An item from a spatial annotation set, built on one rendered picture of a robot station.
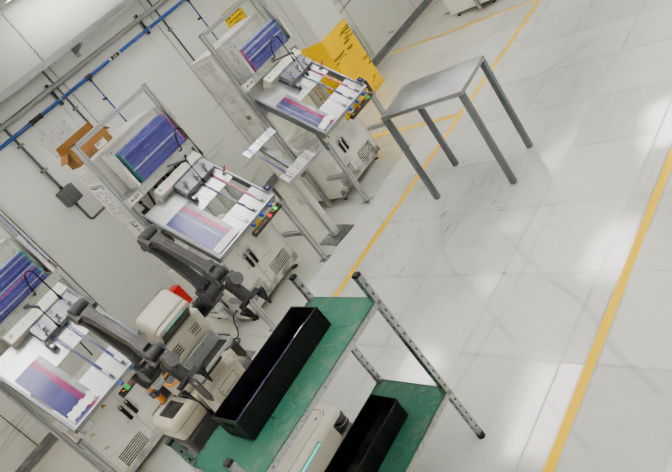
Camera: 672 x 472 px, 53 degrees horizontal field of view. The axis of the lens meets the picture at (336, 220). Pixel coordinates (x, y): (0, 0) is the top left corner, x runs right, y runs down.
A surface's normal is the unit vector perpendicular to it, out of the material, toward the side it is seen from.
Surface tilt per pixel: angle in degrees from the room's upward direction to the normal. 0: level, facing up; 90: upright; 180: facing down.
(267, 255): 90
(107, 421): 90
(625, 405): 0
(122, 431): 90
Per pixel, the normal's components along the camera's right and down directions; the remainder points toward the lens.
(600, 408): -0.55, -0.73
